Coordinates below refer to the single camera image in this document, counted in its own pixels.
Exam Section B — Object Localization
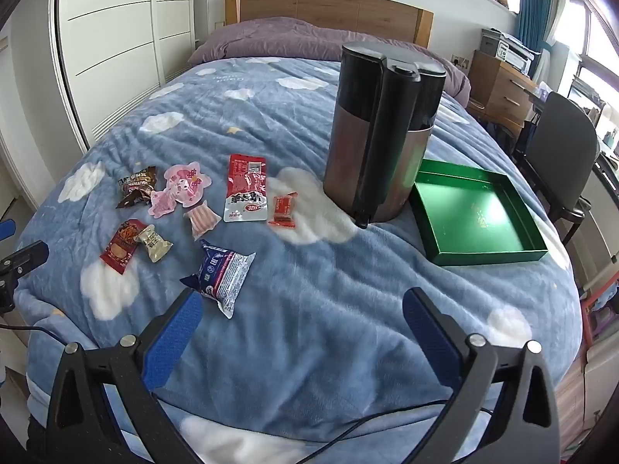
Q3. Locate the white printer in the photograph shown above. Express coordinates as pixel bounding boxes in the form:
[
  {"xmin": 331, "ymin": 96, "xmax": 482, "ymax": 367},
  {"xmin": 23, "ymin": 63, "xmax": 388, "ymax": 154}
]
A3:
[{"xmin": 480, "ymin": 29, "xmax": 542, "ymax": 75}]

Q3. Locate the small beige snack packet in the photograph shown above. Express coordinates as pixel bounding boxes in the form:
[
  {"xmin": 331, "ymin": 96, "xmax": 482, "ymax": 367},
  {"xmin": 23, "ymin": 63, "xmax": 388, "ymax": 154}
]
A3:
[{"xmin": 135, "ymin": 225, "xmax": 174, "ymax": 263}]

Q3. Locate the large red snack packet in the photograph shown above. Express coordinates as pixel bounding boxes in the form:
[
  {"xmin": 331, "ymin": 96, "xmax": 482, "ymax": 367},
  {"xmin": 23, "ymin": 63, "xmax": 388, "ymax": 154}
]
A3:
[{"xmin": 223, "ymin": 155, "xmax": 268, "ymax": 223}]

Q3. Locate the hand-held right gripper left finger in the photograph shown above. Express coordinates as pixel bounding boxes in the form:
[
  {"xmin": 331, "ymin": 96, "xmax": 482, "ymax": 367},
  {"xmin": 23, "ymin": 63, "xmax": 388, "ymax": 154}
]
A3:
[{"xmin": 46, "ymin": 287, "xmax": 204, "ymax": 464}]

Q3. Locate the pink striped sausage packet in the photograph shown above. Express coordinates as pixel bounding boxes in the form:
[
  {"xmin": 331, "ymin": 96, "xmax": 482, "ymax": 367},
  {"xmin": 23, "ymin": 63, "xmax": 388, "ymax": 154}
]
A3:
[{"xmin": 184, "ymin": 203, "xmax": 222, "ymax": 241}]

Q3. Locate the blue curtain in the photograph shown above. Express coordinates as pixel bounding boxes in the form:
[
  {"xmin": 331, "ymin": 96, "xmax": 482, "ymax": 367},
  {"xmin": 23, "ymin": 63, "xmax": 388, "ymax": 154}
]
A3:
[{"xmin": 513, "ymin": 0, "xmax": 559, "ymax": 59}]

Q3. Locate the black chair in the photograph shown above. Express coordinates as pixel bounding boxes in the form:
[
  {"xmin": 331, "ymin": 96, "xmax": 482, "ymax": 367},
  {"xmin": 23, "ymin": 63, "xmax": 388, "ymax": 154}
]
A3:
[{"xmin": 515, "ymin": 92, "xmax": 603, "ymax": 247}]

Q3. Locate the wooden nightstand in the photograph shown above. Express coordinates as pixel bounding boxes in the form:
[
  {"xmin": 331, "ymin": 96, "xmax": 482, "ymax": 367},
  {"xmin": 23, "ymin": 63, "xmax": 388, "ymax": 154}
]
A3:
[{"xmin": 467, "ymin": 51, "xmax": 537, "ymax": 126}]

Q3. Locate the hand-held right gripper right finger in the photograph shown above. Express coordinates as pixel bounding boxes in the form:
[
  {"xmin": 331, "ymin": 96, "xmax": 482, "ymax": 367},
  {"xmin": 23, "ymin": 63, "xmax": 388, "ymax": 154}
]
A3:
[{"xmin": 402, "ymin": 287, "xmax": 562, "ymax": 464}]

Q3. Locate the green tray box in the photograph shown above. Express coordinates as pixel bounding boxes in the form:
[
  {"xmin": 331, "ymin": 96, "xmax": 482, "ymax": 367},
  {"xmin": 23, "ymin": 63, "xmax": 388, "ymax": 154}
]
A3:
[{"xmin": 410, "ymin": 159, "xmax": 549, "ymax": 266}]

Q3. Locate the small red candy packet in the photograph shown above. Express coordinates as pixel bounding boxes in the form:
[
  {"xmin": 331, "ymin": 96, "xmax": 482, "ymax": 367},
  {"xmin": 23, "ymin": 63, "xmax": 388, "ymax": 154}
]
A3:
[{"xmin": 267, "ymin": 192, "xmax": 298, "ymax": 228}]

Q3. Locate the black cable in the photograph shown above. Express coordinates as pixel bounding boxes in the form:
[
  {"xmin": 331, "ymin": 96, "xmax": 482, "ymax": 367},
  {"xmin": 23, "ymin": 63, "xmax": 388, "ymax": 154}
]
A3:
[
  {"xmin": 285, "ymin": 403, "xmax": 494, "ymax": 464},
  {"xmin": 0, "ymin": 325, "xmax": 97, "ymax": 350}
]

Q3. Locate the pink cartoon snack packet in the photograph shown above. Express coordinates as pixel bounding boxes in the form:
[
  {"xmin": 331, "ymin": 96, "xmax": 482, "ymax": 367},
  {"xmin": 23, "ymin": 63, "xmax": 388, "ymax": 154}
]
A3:
[{"xmin": 147, "ymin": 162, "xmax": 214, "ymax": 218}]

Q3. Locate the red and brown snack packet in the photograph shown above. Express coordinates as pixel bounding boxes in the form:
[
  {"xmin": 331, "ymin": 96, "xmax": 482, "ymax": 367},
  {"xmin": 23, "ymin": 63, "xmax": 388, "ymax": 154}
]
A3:
[{"xmin": 100, "ymin": 220, "xmax": 148, "ymax": 274}]

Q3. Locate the blue cloud print blanket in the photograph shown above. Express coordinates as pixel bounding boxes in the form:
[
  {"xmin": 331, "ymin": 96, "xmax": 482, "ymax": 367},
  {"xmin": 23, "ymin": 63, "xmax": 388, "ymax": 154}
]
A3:
[{"xmin": 12, "ymin": 55, "xmax": 581, "ymax": 464}]

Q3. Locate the blue and white snack packet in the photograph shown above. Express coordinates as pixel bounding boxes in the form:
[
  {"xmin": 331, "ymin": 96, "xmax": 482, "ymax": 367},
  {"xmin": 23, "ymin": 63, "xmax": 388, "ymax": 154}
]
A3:
[{"xmin": 180, "ymin": 239, "xmax": 256, "ymax": 320}]

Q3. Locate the purple pillow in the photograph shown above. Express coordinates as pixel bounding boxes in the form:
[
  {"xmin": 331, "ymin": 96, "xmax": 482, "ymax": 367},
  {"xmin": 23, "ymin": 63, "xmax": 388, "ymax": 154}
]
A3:
[{"xmin": 188, "ymin": 17, "xmax": 472, "ymax": 107}]

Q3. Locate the wooden headboard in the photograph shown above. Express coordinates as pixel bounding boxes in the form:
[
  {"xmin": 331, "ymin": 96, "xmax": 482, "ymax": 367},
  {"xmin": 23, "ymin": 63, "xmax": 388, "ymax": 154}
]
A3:
[{"xmin": 225, "ymin": 0, "xmax": 434, "ymax": 49}]

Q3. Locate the white wardrobe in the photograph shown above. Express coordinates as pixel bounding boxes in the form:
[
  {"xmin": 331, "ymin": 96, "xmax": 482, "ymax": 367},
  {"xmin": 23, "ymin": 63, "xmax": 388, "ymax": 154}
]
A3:
[{"xmin": 48, "ymin": 0, "xmax": 197, "ymax": 148}]

